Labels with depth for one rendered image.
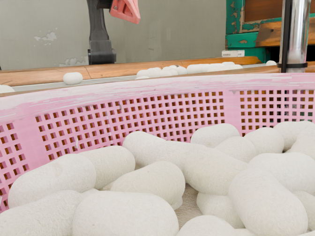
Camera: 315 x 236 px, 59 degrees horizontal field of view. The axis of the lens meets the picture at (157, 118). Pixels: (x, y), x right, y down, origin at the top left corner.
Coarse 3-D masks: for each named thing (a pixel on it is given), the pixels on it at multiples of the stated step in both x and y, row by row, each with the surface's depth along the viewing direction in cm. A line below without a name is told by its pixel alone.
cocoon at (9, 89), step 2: (0, 86) 27; (2, 86) 27; (4, 86) 28; (6, 86) 28; (8, 86) 28; (0, 88) 27; (2, 88) 27; (4, 88) 27; (6, 88) 27; (8, 88) 28; (10, 88) 28; (12, 88) 28; (0, 90) 27; (2, 90) 27; (4, 90) 27; (6, 90) 27; (8, 90) 28; (10, 90) 28; (12, 90) 28; (14, 90) 28; (0, 92) 27; (2, 92) 27; (4, 92) 27; (6, 92) 27
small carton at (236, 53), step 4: (224, 52) 88; (228, 52) 86; (232, 52) 85; (236, 52) 84; (240, 52) 85; (224, 56) 88; (228, 56) 87; (232, 56) 85; (236, 56) 84; (240, 56) 85
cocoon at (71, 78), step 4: (76, 72) 47; (64, 76) 45; (68, 76) 45; (72, 76) 45; (76, 76) 46; (80, 76) 47; (64, 80) 45; (68, 80) 45; (72, 80) 45; (76, 80) 46; (80, 80) 47; (68, 84) 46; (72, 84) 46
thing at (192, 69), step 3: (189, 66) 55; (192, 66) 55; (195, 66) 55; (198, 66) 55; (201, 66) 55; (189, 69) 55; (192, 69) 55; (195, 69) 55; (198, 69) 55; (201, 69) 55; (189, 72) 55; (192, 72) 55; (195, 72) 55; (198, 72) 55; (201, 72) 55
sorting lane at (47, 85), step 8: (256, 64) 85; (264, 64) 85; (88, 80) 53; (96, 80) 53; (104, 80) 52; (112, 80) 52; (120, 80) 51; (16, 88) 44; (24, 88) 43; (32, 88) 43; (40, 88) 42
